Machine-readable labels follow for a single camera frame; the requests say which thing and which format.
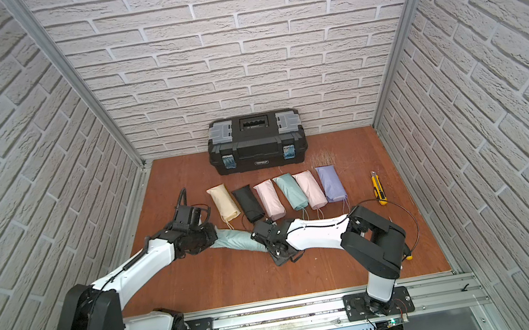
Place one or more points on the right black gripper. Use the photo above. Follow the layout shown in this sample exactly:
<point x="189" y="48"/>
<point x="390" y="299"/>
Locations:
<point x="276" y="258"/>

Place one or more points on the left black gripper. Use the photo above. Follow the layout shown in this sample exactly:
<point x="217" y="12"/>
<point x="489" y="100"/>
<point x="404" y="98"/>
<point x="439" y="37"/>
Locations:
<point x="206" y="236"/>

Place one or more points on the cream sleeved umbrella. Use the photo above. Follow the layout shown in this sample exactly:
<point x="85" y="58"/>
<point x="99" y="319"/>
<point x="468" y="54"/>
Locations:
<point x="225" y="204"/>

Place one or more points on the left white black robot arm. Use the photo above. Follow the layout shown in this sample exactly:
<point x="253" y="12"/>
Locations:
<point x="100" y="305"/>

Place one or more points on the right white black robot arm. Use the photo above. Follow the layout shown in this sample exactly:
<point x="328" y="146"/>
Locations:
<point x="375" y="242"/>

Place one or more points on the black sleeved umbrella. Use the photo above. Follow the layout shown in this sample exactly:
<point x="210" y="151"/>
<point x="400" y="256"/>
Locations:
<point x="252" y="209"/>

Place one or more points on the mint green sleeved umbrella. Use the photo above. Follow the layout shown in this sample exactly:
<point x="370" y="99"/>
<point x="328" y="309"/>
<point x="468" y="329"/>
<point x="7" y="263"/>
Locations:
<point x="293" y="193"/>

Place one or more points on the light pink sleeved umbrella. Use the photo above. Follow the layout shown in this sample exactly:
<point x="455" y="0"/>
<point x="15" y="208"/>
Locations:
<point x="316" y="198"/>

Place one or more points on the lavender sleeved umbrella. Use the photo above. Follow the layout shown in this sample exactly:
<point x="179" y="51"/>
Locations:
<point x="332" y="185"/>

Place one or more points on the black plastic toolbox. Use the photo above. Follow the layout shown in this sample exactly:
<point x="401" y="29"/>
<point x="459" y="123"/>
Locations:
<point x="257" y="141"/>

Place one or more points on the yellow utility knife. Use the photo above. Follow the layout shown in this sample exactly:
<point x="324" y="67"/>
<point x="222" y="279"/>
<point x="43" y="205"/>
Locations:
<point x="378" y="189"/>

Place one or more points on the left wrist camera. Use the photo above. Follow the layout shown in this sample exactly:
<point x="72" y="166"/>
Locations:
<point x="188" y="218"/>

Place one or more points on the aluminium mounting rail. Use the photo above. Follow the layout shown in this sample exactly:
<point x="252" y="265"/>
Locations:
<point x="327" y="312"/>

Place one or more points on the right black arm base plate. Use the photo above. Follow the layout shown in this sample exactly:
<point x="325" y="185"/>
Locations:
<point x="362" y="306"/>

